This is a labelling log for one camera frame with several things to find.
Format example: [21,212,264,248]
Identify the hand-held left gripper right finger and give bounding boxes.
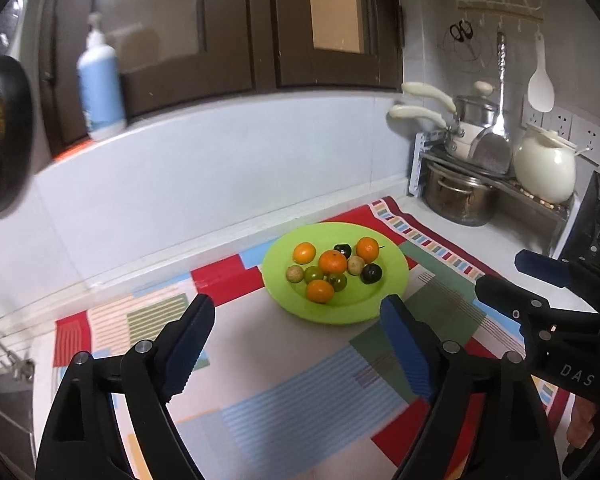
[379,295,563,480]

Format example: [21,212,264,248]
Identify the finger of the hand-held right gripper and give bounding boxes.
[514,249,600,311]
[475,274,600,337]

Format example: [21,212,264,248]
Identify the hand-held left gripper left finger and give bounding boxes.
[34,294,216,480]

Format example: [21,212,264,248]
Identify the green plate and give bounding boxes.
[261,222,411,325]

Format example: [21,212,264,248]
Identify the orange mandarin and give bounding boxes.
[356,237,381,263]
[318,250,349,276]
[306,279,335,304]

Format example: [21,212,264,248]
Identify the person's right hand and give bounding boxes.
[566,400,600,453]

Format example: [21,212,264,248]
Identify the black knife block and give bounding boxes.
[550,167,600,271]

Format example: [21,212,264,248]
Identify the white ceramic pot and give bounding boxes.
[511,122,579,204]

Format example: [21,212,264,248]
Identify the large steel stockpot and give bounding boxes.
[422,160,500,227]

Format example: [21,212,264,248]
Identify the colourful patchwork placemat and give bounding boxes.
[52,196,576,480]

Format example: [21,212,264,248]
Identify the metal spatula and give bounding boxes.
[470,31,512,175]

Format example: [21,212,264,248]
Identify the white power outlet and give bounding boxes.
[570,115,600,163]
[522,95,543,128]
[542,106,573,136]

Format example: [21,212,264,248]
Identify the white kitchen rack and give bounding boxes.
[408,130,581,256]

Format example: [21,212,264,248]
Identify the white rice paddle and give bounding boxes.
[526,30,556,113]

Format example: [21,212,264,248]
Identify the steel sink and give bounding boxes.
[0,360,38,471]

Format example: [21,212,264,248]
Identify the orange flat object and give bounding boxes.
[52,140,98,161]

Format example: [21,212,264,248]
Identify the white and blue pump bottle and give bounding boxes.
[76,12,127,142]

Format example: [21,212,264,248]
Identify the black frying pan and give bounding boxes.
[0,55,35,218]

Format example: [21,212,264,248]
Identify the cream pan with cream handle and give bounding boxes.
[389,104,483,158]

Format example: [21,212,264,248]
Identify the cream-handled knives in rack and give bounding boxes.
[401,80,503,128]

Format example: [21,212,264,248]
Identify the black handled scissors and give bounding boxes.
[449,19,481,61]

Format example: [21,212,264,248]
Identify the wooden hook rail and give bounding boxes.
[457,2,543,23]

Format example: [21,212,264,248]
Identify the dark wooden window frame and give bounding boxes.
[37,0,406,158]

